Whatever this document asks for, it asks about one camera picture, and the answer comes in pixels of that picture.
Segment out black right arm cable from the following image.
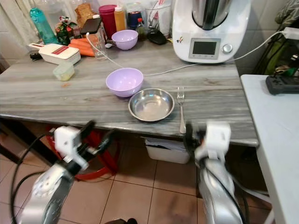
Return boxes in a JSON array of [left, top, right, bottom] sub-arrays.
[[206, 161, 252, 224]]

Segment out large purple bowl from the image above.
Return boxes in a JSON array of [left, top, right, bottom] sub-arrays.
[[106, 68, 144, 98]]

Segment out black power strip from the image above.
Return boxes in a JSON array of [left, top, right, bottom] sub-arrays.
[[265, 74, 299, 96]]

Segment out white kitchen machine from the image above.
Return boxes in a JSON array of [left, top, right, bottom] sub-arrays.
[[171, 0, 252, 64]]

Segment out orange carrots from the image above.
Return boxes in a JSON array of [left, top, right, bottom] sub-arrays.
[[69, 37, 97, 57]]

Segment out pale curtain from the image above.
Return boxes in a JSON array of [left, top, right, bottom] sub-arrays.
[[0, 0, 39, 45]]

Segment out dark table leg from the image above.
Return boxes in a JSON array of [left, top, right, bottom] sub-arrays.
[[0, 118, 50, 165]]

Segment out white slicer with red strip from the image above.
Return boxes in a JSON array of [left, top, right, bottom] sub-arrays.
[[28, 43, 82, 66]]

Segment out dark robot foot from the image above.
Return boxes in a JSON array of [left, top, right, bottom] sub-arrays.
[[105, 218, 139, 224]]

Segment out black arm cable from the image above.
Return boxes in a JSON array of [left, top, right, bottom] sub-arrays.
[[206, 161, 252, 224], [10, 134, 57, 222]]

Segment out round steel plate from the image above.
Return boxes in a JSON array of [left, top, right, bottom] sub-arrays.
[[128, 88, 176, 123]]

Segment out green snack packet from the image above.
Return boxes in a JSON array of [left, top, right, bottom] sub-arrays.
[[54, 17, 76, 46]]

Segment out clear drinking glass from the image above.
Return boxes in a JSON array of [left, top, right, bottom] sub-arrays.
[[93, 32, 109, 61]]

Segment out small purple bowl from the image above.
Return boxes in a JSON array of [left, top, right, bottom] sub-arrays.
[[112, 29, 139, 51]]

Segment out orange sauce bottle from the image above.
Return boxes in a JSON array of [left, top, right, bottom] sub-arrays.
[[114, 6, 127, 33]]

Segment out jar with blue label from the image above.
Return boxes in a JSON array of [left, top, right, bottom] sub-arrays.
[[126, 3, 146, 30]]

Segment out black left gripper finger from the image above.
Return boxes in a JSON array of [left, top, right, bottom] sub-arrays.
[[80, 120, 97, 140], [98, 130, 116, 151]]

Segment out white storage bin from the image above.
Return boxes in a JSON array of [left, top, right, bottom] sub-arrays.
[[142, 136, 191, 165]]

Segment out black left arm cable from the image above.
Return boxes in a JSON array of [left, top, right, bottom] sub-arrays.
[[10, 134, 57, 222]]

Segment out teal plastic bottle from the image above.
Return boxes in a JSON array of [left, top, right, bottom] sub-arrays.
[[29, 7, 59, 46]]

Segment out dark red canister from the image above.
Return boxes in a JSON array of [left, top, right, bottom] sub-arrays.
[[99, 5, 118, 40]]

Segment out black phone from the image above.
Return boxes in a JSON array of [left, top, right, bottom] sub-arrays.
[[83, 17, 103, 35]]

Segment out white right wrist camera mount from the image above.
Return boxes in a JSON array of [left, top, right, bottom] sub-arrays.
[[195, 121, 232, 162]]

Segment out clear utensil holder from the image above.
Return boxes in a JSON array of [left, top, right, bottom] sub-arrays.
[[145, 1, 173, 36]]

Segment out small translucent food container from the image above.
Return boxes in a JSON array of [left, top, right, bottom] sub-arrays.
[[53, 62, 76, 82]]

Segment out white side table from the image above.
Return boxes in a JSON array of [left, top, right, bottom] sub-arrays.
[[240, 74, 299, 224]]

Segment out steel fork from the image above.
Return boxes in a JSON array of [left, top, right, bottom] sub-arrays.
[[176, 86, 188, 134]]

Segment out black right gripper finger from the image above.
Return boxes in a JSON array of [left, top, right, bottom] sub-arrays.
[[184, 122, 197, 150]]

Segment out black rounded lid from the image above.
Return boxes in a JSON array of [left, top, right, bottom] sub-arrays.
[[147, 28, 168, 46]]

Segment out white power cable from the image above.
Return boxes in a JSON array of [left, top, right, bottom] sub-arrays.
[[98, 31, 285, 77]]

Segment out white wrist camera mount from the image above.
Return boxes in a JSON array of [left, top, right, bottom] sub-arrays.
[[54, 126, 87, 171], [195, 121, 232, 162]]

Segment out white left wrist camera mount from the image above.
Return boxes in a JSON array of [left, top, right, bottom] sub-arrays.
[[54, 126, 87, 171]]

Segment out brown bread bag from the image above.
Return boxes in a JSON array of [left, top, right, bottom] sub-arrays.
[[75, 2, 95, 28]]

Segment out white wall plug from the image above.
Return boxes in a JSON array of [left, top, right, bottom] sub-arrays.
[[281, 27, 299, 41]]

